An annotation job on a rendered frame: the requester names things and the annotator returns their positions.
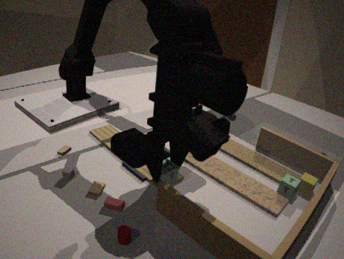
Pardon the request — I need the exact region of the tan flat block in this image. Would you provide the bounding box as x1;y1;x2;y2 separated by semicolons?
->
88;181;105;197
57;146;71;156

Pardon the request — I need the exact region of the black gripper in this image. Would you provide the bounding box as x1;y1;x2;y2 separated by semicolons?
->
111;89;199;183

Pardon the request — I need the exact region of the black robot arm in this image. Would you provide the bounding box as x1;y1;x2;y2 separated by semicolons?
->
59;0;248;162

